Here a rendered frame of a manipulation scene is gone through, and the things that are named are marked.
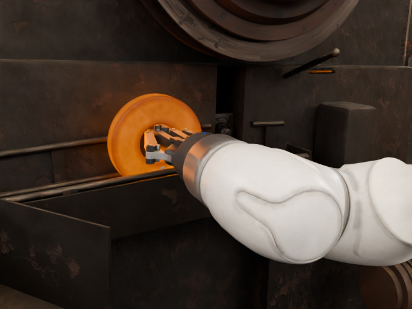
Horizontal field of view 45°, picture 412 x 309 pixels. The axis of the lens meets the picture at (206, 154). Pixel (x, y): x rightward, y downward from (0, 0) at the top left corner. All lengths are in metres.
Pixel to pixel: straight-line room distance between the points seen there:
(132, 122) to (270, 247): 0.39
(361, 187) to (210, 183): 0.16
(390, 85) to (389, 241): 0.66
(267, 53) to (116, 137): 0.29
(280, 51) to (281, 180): 0.44
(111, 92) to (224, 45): 0.20
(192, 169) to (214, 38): 0.29
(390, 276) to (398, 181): 0.43
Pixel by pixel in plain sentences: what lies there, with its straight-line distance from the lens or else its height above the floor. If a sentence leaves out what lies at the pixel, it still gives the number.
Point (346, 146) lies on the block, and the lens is 0.98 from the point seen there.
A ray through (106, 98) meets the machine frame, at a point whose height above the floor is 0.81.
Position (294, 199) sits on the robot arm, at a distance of 0.45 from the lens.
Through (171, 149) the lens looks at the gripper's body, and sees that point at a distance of 0.66.
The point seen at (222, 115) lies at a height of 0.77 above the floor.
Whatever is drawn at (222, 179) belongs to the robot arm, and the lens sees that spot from 0.51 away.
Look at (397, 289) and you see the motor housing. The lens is 0.98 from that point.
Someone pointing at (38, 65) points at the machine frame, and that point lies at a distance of 0.83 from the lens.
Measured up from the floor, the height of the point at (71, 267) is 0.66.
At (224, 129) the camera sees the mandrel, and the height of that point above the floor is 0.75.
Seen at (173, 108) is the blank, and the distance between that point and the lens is 0.80.
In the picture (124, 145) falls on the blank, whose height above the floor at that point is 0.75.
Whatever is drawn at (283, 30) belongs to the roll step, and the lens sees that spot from 0.85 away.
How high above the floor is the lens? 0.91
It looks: 12 degrees down
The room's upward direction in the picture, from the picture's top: 2 degrees clockwise
